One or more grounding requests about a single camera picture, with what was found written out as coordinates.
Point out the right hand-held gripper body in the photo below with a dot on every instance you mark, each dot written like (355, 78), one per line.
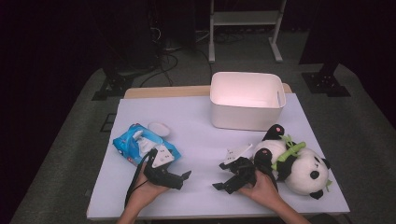
(244, 174)

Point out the blue wet wipes packet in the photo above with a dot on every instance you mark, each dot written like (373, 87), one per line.
(130, 146)

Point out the white metal stand frame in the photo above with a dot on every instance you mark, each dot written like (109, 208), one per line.
(246, 18)

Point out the person's right hand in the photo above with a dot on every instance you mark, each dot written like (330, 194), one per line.
(263, 189)

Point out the person's left hand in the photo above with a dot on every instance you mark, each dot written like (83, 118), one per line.
(144, 191)

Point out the panda plush toy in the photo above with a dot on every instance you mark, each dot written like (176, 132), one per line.
(306, 174)

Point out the dark floor plate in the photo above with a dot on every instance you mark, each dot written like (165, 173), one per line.
(108, 123)

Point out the white plastic storage bin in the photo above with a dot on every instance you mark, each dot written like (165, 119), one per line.
(246, 115)

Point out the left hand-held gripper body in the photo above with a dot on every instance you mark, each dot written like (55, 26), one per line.
(160, 155)

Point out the black stand base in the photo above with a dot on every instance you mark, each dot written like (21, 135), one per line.
(325, 82)
(113, 85)

